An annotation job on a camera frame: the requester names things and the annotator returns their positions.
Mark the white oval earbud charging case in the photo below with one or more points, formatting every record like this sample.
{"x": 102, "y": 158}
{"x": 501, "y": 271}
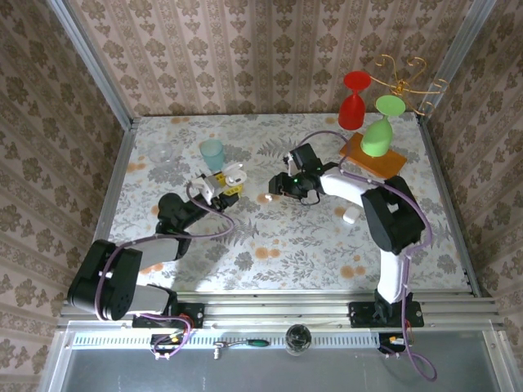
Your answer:
{"x": 239, "y": 177}

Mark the white squarish earbud charging case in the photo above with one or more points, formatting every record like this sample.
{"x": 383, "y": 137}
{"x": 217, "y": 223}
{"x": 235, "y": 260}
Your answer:
{"x": 349, "y": 215}

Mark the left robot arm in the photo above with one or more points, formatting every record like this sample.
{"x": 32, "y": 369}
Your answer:
{"x": 122, "y": 286}

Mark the teal translucent cup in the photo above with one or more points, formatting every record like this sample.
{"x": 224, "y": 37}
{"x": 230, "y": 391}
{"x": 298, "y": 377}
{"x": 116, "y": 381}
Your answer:
{"x": 212, "y": 157}

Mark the gold glass rack wooden base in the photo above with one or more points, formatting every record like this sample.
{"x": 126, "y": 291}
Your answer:
{"x": 388, "y": 163}

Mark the floral patterned table cover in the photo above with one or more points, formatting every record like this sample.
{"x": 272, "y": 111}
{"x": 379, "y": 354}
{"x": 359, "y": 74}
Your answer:
{"x": 245, "y": 277}

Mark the green plastic wine glass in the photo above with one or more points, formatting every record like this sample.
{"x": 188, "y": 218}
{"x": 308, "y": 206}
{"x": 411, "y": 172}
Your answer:
{"x": 378, "y": 136}

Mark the red plastic wine glass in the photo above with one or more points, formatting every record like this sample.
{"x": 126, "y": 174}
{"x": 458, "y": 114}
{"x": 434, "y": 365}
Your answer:
{"x": 351, "y": 110}

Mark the black power connector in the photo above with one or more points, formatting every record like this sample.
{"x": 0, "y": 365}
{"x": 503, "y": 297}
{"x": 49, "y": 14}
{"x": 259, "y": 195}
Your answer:
{"x": 163, "y": 341}
{"x": 388, "y": 347}

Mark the small metal fitting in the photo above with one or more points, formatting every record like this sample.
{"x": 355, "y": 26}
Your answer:
{"x": 217, "y": 352}

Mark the grey metal panel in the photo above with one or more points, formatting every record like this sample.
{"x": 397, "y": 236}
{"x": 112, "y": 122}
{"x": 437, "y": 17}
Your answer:
{"x": 261, "y": 375}

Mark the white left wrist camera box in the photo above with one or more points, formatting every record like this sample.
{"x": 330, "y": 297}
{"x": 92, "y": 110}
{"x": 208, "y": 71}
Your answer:
{"x": 212, "y": 190}

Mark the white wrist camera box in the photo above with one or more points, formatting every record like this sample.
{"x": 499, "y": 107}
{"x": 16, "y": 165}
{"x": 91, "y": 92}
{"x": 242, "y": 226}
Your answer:
{"x": 290, "y": 163}
{"x": 212, "y": 190}

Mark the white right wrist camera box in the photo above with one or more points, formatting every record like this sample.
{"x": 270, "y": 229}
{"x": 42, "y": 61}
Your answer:
{"x": 290, "y": 163}

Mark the aluminium side rail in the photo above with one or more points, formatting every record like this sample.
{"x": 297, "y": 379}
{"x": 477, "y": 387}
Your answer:
{"x": 107, "y": 204}
{"x": 450, "y": 204}

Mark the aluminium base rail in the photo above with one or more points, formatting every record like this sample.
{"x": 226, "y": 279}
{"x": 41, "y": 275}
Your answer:
{"x": 278, "y": 310}

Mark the aluminium frame post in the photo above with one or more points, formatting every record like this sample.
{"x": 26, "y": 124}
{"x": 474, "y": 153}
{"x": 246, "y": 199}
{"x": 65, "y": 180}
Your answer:
{"x": 97, "y": 69}
{"x": 453, "y": 61}

